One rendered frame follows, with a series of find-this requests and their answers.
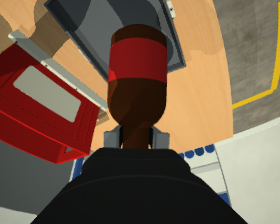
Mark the red divided crate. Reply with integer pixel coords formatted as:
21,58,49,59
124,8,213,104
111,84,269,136
0,43,100,164

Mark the grey rectangular tray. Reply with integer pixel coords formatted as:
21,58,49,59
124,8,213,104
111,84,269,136
43,0,187,84

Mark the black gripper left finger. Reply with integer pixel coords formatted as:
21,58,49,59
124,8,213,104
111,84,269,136
103,125,123,148

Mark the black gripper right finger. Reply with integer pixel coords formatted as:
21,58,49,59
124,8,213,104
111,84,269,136
149,126,170,149

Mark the dark brown bottle with red label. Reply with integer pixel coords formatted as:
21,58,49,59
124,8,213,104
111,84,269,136
107,24,167,149

